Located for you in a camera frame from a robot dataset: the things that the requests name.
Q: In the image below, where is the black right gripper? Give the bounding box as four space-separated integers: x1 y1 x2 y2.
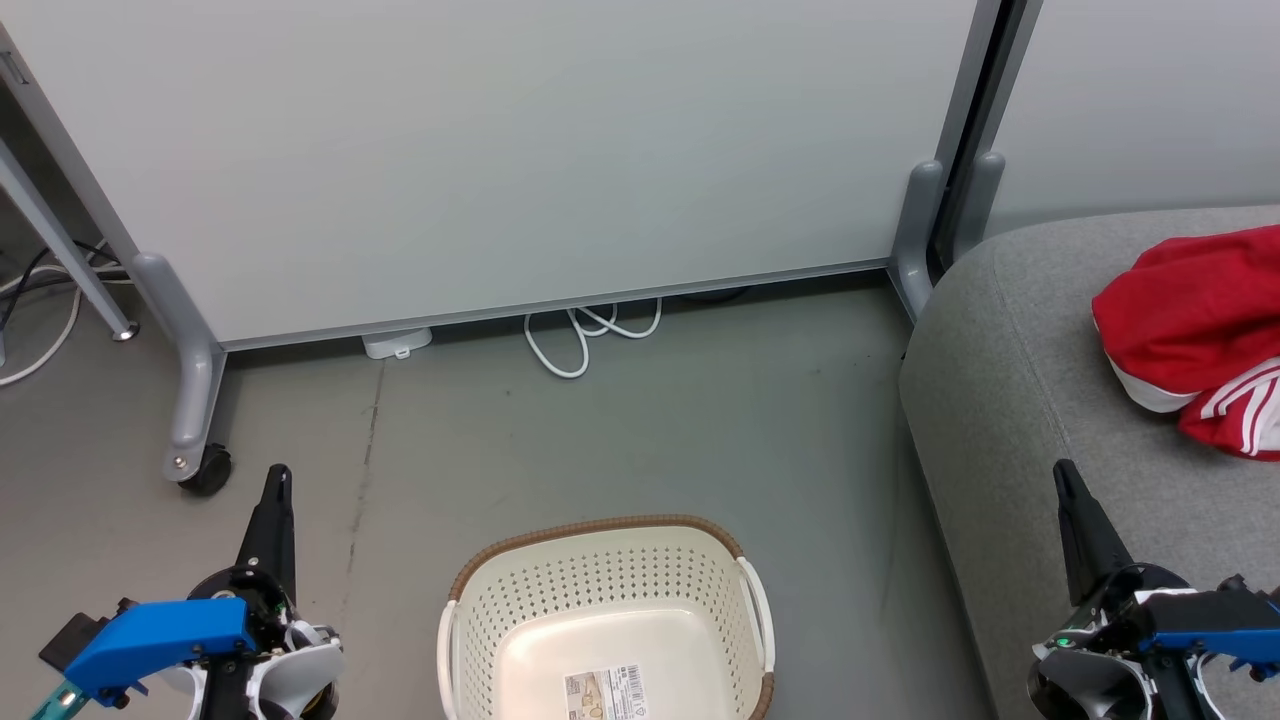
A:
1040 459 1196 656

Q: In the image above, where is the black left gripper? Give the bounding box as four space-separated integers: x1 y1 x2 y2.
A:
188 463 301 720

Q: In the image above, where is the red garment with white stripes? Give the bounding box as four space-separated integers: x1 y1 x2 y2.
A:
1091 225 1280 461

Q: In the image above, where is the cream plastic laundry basket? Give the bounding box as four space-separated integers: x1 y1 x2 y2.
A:
436 514 777 720

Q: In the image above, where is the printed basket label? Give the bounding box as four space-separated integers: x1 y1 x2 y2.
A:
563 664 651 720

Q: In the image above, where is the black caster wheel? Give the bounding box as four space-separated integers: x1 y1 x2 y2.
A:
178 443 233 497

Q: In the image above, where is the grey partition leg with caster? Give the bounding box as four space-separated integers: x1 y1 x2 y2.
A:
130 252 229 483

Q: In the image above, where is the grey fabric sofa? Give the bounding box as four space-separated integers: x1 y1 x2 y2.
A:
898 205 1280 720

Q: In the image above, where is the flat white floor box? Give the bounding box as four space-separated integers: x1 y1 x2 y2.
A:
362 327 434 360

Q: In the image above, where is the grey metal table leg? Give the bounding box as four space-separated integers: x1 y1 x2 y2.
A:
0 140 141 343

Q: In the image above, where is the large white partition panel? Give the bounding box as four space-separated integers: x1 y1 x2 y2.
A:
0 0 1001 351

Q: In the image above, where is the narrow white partition panel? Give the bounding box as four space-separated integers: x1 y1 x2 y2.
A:
985 0 1280 241

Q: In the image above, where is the white cable tangle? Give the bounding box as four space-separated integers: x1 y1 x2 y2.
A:
0 265 136 388

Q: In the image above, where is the white looped cable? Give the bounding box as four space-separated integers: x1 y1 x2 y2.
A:
523 297 664 380

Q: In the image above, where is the black cable bundle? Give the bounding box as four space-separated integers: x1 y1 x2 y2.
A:
0 240 126 331

